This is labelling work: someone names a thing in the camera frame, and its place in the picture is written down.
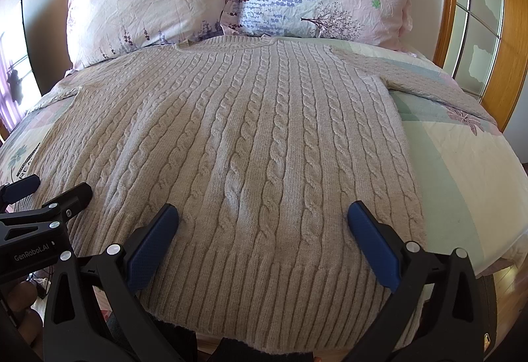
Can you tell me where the pastel patchwork bed sheet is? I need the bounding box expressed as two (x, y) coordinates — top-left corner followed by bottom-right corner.
(1, 57), (527, 270)

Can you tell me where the glass-panelled wooden wardrobe door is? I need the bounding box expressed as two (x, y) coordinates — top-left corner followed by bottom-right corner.
(433, 0), (527, 130)

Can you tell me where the beige cable-knit sweater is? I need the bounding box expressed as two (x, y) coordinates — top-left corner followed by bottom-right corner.
(29, 36), (488, 353)

